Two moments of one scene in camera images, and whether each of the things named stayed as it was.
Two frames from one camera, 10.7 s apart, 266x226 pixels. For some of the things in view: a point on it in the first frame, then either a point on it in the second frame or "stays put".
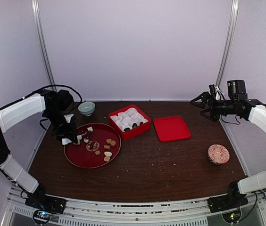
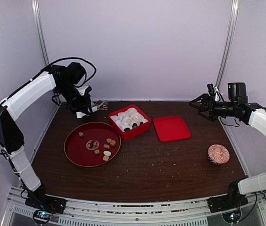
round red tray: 100,144 stays put
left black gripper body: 62,130 → 76,103
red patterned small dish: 218,154 stays put
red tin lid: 171,128 stays put
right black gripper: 205,96 stays put
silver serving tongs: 83,134 → 100,104
